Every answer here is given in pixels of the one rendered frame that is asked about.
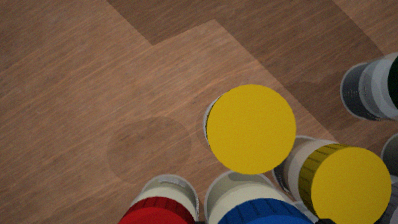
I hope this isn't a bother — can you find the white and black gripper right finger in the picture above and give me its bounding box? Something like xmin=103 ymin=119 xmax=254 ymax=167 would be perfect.
xmin=315 ymin=219 xmax=336 ymax=224

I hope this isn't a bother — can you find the white bottle with blue cap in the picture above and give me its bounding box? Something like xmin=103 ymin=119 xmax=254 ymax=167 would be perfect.
xmin=203 ymin=170 xmax=314 ymax=224

